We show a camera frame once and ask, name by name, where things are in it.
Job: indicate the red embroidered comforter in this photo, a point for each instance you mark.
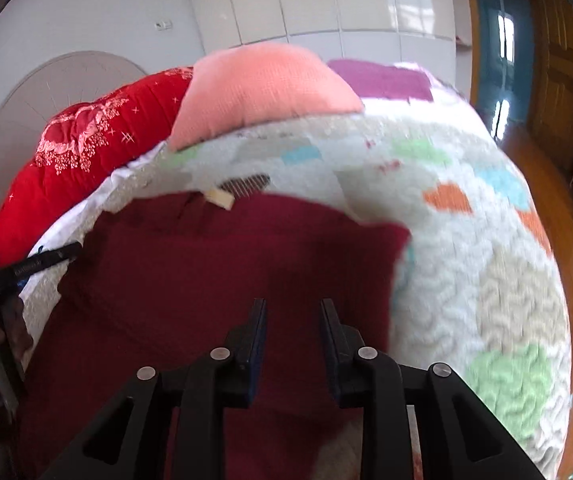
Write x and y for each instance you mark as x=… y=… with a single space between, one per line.
x=66 y=170

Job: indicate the white wall socket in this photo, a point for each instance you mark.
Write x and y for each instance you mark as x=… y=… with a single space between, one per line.
x=164 y=25

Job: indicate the patchwork heart quilt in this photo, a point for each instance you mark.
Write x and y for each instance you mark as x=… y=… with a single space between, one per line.
x=466 y=270

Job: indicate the wooden door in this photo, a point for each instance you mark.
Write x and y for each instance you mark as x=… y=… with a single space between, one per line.
x=558 y=60

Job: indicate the pink pillow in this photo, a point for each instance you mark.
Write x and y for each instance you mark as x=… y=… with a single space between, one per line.
x=261 y=90

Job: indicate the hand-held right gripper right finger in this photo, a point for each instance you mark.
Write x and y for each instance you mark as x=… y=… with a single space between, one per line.
x=327 y=345

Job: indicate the white arched headboard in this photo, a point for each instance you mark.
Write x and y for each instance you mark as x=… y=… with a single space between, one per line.
x=41 y=90

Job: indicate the teal glossy door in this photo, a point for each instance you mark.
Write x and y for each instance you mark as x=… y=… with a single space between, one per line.
x=501 y=35

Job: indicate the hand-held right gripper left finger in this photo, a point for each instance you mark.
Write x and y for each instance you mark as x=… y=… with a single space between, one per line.
x=259 y=345

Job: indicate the dark red garment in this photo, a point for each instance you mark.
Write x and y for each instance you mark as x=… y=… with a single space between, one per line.
x=191 y=285

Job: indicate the white glossy wardrobe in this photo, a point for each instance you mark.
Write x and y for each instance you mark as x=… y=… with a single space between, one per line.
x=316 y=0

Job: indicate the white bed sheet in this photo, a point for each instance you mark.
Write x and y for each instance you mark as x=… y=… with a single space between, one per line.
x=96 y=195

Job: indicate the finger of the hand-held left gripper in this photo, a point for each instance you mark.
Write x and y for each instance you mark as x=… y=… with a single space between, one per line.
x=41 y=261

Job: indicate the purple cloth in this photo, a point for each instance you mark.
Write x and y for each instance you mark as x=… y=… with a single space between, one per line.
x=381 y=80

